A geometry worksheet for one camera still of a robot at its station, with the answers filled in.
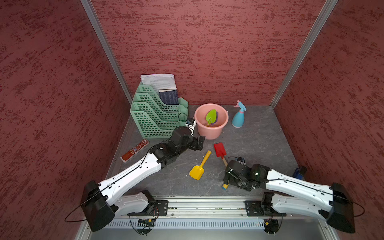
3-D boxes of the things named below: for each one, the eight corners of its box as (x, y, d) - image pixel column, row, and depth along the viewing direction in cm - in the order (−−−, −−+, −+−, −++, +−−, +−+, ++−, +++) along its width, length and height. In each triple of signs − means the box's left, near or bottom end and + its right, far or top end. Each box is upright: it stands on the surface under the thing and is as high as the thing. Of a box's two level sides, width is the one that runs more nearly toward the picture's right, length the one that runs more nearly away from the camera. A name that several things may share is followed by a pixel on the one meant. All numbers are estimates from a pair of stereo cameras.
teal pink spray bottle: (236, 129, 109) (243, 111, 94) (228, 120, 114) (233, 102, 99) (241, 126, 110) (249, 109, 95) (232, 117, 116) (238, 99, 101)
